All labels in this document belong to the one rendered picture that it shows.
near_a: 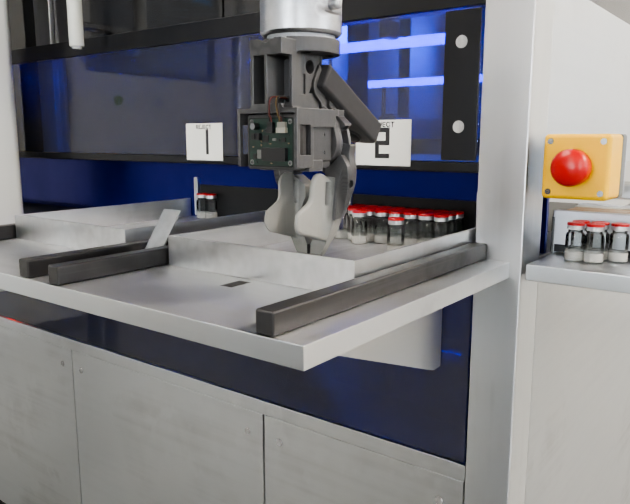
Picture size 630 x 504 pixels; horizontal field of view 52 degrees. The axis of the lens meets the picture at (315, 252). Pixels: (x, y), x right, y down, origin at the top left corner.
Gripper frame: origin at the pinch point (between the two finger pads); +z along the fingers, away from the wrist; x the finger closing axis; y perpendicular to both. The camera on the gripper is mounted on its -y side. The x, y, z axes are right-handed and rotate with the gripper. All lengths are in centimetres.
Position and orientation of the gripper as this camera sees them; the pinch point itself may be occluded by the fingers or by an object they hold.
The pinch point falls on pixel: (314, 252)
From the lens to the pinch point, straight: 65.1
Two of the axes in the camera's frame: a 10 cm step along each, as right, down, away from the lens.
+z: 0.0, 9.9, 1.7
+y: -6.0, 1.4, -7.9
